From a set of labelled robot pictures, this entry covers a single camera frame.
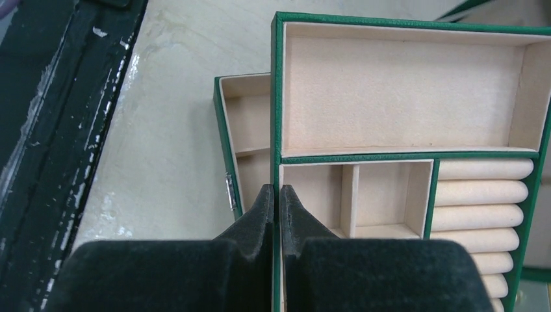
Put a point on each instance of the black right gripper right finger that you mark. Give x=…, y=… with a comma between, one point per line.
x=323, y=272

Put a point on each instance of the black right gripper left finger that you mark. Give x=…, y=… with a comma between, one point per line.
x=232, y=272

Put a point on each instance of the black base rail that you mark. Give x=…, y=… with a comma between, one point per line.
x=62, y=69

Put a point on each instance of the green jewelry box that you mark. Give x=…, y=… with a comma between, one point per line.
x=245, y=142

